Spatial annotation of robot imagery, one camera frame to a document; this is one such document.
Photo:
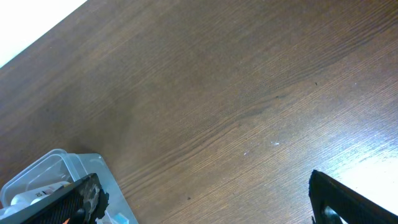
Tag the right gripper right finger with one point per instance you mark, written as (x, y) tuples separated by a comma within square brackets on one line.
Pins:
[(333, 202)]

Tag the white spray bottle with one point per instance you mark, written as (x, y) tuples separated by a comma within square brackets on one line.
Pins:
[(25, 199)]

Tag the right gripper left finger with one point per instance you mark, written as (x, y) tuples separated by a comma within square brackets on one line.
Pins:
[(83, 201)]

